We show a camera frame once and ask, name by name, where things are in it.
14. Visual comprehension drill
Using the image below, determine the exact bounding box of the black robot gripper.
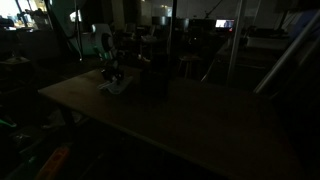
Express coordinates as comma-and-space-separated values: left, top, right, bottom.
101, 60, 124, 82

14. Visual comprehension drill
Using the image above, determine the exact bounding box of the white cloth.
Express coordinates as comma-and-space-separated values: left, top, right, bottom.
97, 76, 133, 95

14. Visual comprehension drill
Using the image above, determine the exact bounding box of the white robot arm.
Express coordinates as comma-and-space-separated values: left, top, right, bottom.
92, 24, 124, 84

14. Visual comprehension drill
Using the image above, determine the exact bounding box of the dark open box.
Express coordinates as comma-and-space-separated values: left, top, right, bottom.
140, 70, 169, 98

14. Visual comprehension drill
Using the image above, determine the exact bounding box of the wooden stool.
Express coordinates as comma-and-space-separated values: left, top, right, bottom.
178, 55, 201, 78

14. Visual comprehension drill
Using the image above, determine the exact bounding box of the orange tool on floor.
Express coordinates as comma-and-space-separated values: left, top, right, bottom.
35, 146, 70, 180

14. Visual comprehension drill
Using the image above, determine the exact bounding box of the lit computer monitor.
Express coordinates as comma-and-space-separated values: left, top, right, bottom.
215, 19, 234, 28

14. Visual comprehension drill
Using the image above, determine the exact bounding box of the metal tripod pole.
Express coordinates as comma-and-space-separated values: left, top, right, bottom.
226, 0, 247, 86

